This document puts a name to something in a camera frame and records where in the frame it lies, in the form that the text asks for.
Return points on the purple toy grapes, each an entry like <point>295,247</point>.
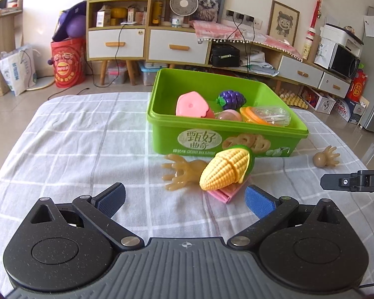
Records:
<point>231,100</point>

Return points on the clear plastic egg tray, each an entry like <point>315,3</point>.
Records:
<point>275,116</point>

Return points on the framed cat picture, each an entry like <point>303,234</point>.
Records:
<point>209,10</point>

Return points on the pink toy peach half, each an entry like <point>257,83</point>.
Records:
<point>192,104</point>

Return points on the red cylindrical snack bin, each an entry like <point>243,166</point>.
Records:
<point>68,60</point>

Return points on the wooden cabinet with white drawers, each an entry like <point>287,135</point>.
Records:
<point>173,46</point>

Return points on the large beige toy octopus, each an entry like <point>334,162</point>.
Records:
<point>185,172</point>

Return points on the grey checked tablecloth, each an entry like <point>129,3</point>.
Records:
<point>77,145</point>

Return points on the small beige toy octopus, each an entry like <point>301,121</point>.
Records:
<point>326,158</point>

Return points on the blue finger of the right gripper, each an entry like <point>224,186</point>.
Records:
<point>330,182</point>

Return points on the framed cartoon girl picture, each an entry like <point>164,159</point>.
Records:
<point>283,22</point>

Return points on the small white desk fan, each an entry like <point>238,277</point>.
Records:
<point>182,9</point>

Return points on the yellow egg carton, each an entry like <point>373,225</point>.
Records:
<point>292,99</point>

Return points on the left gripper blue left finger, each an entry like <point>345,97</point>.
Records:
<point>97,212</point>

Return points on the black microwave oven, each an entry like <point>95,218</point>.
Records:
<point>337,59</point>

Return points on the pink checked cloth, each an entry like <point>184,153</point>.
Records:
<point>220,33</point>

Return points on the white paper shopping bag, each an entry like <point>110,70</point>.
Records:
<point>18,69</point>

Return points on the yellow toy corn cob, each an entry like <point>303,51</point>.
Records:
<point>230,166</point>

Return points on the green plastic storage box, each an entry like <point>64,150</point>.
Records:
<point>204,137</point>

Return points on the black box on shelf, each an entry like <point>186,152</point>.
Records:
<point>224,56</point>

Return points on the orange toy pumpkin half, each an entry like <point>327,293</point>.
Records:
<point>249,116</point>

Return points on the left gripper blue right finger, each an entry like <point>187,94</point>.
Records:
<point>273,213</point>

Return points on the pink flat toy block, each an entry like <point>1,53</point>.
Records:
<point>225,195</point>

